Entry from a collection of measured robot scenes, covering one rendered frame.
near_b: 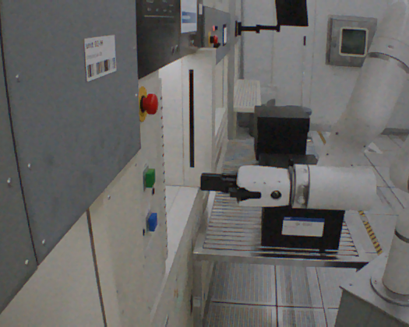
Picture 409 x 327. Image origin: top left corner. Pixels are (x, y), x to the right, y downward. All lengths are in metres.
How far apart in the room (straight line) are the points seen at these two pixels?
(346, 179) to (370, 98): 0.16
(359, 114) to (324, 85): 4.90
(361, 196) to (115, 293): 0.46
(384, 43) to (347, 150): 0.23
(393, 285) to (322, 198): 0.57
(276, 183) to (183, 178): 0.86
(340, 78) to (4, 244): 5.48
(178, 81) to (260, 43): 4.11
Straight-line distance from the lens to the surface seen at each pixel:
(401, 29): 0.80
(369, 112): 0.75
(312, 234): 1.36
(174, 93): 1.45
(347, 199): 0.74
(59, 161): 0.41
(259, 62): 5.52
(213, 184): 0.75
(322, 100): 5.68
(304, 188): 0.72
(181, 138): 1.48
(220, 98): 2.91
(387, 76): 0.77
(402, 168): 1.10
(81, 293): 0.68
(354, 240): 1.49
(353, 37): 5.52
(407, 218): 1.15
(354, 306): 1.26
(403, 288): 1.24
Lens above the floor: 1.50
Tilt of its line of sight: 21 degrees down
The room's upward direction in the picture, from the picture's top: straight up
